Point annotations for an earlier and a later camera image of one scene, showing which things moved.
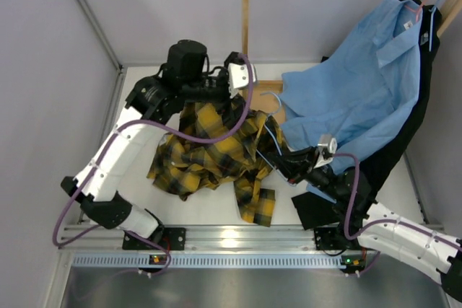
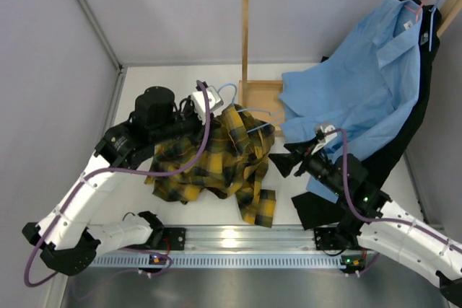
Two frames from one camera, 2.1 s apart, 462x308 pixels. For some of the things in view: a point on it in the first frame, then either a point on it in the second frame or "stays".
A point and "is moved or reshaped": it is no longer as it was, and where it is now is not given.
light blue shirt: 360,95 stays
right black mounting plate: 334,239 stays
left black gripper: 229,116 to 200,129
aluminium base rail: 285,238 stays
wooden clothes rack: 267,95 stays
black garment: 312,209 stays
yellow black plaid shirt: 184,166 is moved or reshaped
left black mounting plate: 174,239 stays
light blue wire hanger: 259,155 to 245,110
